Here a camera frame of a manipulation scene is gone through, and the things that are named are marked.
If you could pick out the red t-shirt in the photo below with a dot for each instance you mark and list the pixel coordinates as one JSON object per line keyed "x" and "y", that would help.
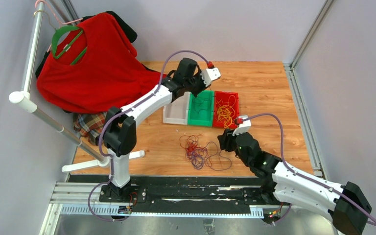
{"x": 77, "y": 71}

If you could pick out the plaid shirt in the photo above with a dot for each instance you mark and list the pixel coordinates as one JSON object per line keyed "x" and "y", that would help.
{"x": 89, "y": 126}

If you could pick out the pink clothes hanger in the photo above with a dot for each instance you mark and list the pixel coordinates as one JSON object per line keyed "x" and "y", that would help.
{"x": 50, "y": 11}

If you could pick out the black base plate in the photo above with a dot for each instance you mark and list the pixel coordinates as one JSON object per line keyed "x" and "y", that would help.
{"x": 182, "y": 195}

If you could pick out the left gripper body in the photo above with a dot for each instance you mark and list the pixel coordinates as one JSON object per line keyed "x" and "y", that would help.
{"x": 196, "y": 85}

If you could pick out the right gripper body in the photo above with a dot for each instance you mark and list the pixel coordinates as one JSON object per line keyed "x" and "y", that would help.
{"x": 229, "y": 142}

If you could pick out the red plastic bin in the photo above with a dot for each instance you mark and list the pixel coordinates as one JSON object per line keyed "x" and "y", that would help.
{"x": 226, "y": 109}

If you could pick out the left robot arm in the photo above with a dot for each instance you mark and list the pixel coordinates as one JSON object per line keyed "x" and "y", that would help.
{"x": 119, "y": 134}

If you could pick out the white clothes rack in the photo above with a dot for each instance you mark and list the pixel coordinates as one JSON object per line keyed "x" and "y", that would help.
{"x": 22, "y": 97}

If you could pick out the green plastic bin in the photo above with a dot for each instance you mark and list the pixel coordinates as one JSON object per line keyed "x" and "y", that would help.
{"x": 201, "y": 109}

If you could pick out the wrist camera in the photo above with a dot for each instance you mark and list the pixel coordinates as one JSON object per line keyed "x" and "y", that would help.
{"x": 210, "y": 75}
{"x": 243, "y": 125}

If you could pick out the white plastic bin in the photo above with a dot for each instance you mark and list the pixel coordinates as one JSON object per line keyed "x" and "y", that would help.
{"x": 177, "y": 111}

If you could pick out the green clothes hanger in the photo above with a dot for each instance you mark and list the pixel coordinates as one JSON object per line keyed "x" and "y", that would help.
{"x": 75, "y": 42}

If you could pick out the aluminium frame rail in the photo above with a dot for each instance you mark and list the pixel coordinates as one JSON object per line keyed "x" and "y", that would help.
{"x": 311, "y": 142}

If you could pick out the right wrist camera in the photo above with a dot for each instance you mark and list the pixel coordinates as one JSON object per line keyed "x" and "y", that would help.
{"x": 243, "y": 125}

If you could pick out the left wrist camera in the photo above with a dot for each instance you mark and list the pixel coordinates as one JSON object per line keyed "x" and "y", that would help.
{"x": 210, "y": 75}

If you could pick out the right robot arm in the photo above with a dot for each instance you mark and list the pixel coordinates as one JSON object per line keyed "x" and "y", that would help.
{"x": 344, "y": 205}

